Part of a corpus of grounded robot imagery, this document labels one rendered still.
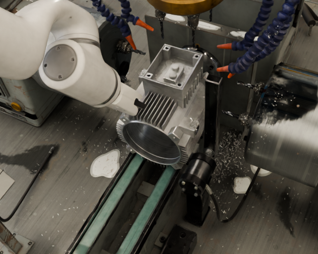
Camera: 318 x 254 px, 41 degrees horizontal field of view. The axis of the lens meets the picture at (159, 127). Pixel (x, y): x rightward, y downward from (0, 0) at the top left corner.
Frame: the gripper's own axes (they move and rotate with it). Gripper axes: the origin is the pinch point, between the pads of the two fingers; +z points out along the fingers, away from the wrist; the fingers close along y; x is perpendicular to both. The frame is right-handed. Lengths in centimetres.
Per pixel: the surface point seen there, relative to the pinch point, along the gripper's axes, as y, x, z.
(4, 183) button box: -16.1, -26.2, -10.5
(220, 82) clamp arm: 20.8, 8.4, -12.0
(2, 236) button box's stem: -17.6, -39.8, -1.3
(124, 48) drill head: -12.5, 14.0, 11.7
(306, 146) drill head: 39.0, 3.8, 1.5
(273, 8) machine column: 20.7, 34.6, 12.9
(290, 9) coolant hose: 29.2, 22.4, -18.6
